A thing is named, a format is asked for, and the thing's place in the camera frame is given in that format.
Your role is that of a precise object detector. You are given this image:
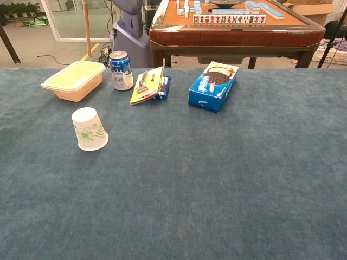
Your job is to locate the white paper cup green flower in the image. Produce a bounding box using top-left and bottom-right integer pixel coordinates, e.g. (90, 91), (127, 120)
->
(71, 107), (110, 152)

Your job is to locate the small blue snack packet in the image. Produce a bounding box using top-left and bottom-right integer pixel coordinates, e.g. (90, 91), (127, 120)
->
(154, 75), (172, 100)

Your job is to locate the blue table mat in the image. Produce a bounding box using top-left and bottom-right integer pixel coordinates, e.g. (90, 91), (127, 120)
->
(0, 67), (347, 260)

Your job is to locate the yellow snack packet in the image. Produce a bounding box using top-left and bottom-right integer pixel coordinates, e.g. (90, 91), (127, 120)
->
(130, 66), (165, 106)

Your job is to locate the blue cookie box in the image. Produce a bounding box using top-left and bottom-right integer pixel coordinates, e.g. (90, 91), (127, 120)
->
(188, 61), (240, 114)

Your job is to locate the blue white milk can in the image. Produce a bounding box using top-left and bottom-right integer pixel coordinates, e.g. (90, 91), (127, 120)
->
(108, 50), (134, 92)

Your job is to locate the brown mahjong table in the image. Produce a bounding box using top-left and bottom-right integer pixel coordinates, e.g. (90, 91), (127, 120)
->
(149, 0), (326, 69)

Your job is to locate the cream plastic food container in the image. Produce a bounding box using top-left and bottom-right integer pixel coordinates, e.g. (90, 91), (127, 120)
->
(40, 60), (106, 103)

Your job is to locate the scattered blue-backed tile cluster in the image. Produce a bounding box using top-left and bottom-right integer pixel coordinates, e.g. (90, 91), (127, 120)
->
(175, 0), (203, 19)

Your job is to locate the row of upright mahjong tiles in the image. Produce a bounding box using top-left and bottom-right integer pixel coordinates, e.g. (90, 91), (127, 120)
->
(192, 14), (267, 24)

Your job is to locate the flat blue-backed tile row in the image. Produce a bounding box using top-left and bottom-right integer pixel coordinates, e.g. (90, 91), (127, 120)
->
(212, 8), (252, 15)

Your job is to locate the wooden pole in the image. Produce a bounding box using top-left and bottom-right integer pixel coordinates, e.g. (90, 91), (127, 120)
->
(82, 0), (92, 57)

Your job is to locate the black round dish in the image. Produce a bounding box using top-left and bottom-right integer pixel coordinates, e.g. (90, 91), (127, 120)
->
(208, 0), (246, 8)

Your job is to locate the long blue-backed tile row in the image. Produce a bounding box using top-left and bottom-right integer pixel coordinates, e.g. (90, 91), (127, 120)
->
(259, 2), (285, 20)

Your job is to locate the white plastic basket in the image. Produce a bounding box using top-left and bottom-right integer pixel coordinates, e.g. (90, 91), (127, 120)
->
(311, 47), (347, 66)

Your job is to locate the green bag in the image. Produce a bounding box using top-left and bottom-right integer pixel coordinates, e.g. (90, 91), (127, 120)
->
(22, 16), (50, 28)

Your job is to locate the black tripod stand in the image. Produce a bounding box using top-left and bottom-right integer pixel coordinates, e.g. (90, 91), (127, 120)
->
(317, 0), (347, 69)

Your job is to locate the black slanted table leg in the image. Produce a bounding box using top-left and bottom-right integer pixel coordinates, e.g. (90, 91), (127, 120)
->
(0, 23), (21, 64)

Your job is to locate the cardboard box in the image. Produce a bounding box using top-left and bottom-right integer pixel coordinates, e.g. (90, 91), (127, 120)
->
(283, 0), (337, 27)

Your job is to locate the black bag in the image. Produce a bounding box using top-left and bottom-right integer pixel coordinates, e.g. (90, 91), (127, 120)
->
(324, 21), (347, 40)

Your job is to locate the row of potted plants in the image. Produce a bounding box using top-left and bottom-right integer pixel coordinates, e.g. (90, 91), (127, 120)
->
(0, 2), (41, 20)

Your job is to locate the black floor cable bundle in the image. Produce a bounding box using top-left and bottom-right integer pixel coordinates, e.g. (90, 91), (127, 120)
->
(98, 40), (113, 67)

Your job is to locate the grey-blue robot pedestal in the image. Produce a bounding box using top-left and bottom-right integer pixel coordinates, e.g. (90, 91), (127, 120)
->
(111, 0), (152, 68)

